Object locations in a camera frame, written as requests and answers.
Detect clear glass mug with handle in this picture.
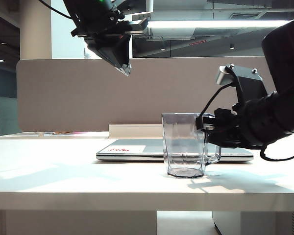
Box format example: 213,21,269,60
161,113,222,179

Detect silver closed laptop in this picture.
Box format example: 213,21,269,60
96,139,254,163

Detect black right camera cable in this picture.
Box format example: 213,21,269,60
197,82,236,123

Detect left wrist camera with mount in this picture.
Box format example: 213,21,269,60
112,0,154,14

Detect beige desk leg panel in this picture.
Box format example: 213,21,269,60
0,210,157,235

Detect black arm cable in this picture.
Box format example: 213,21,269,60
38,0,75,20
259,144,294,162

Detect small wall poster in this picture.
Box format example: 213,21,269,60
84,45,98,60

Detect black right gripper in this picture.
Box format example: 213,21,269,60
195,93,277,149

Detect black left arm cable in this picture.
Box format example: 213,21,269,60
38,0,75,20

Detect dark glass door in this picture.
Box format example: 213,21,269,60
0,11,20,138

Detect white sticker with red print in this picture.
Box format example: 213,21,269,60
105,145,147,154

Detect long ceiling light strip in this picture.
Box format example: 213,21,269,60
147,20,294,28

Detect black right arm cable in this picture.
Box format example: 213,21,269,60
259,144,294,162

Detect colourful papers behind partition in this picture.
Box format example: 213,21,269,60
43,131,89,136

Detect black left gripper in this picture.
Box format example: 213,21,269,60
71,4,150,78

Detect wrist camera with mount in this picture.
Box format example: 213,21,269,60
112,0,154,14
215,63,269,105

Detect grey-brown fabric desk partition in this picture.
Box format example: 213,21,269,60
16,58,270,133

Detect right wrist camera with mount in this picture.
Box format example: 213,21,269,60
215,63,269,105

